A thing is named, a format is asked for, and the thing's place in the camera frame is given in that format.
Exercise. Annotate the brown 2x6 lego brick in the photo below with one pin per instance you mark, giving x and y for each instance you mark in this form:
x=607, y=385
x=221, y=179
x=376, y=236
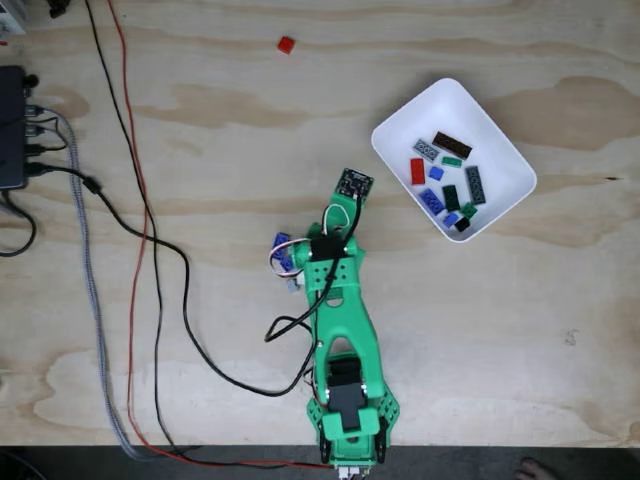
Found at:
x=452, y=145

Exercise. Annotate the blue 2x4 lego brick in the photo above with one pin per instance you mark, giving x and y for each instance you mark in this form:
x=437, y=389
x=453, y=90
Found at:
x=432, y=201
x=281, y=239

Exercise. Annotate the dark grey 2x6 lego brick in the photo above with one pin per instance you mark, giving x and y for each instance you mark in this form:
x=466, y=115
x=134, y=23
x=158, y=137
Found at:
x=475, y=185

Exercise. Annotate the grey 2x2 lego brick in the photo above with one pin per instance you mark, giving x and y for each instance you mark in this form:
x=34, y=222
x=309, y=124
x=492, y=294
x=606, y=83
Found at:
x=291, y=286

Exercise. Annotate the white plastic bin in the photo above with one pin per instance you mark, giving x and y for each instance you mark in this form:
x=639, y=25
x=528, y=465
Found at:
x=450, y=110

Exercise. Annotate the red 2x4 lego brick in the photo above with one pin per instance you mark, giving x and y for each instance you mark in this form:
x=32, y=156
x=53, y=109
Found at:
x=417, y=171

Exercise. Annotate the black 2x2 lego brick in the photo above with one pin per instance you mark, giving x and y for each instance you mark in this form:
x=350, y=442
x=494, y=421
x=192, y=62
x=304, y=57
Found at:
x=463, y=225

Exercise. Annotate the small black round knob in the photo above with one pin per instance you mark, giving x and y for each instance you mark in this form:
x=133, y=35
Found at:
x=31, y=80

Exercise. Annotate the green 2x2 lego brick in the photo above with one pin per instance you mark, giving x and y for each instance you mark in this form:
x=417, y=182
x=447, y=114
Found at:
x=469, y=209

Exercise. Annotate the small black object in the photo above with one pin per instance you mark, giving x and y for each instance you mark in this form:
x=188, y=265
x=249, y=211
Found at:
x=57, y=7

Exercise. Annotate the dark green 2x4 lego brick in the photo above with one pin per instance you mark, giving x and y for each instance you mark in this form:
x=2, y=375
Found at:
x=452, y=197

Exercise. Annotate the black camera circuit board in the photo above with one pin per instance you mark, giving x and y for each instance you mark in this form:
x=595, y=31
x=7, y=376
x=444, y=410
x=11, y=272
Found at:
x=355, y=183

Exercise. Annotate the green narrow lego brick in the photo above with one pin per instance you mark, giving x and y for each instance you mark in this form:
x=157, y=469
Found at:
x=451, y=161

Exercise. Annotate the grey 2x4 lego brick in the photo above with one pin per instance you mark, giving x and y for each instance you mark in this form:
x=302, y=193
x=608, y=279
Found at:
x=425, y=148

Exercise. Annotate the person's foot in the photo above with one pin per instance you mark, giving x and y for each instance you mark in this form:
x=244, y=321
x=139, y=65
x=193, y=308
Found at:
x=535, y=470

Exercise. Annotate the dark grey usb hub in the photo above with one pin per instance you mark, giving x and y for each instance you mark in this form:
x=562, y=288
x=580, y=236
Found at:
x=12, y=125

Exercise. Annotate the red 2x2 lego brick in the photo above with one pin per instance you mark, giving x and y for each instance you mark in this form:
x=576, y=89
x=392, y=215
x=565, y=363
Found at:
x=286, y=45

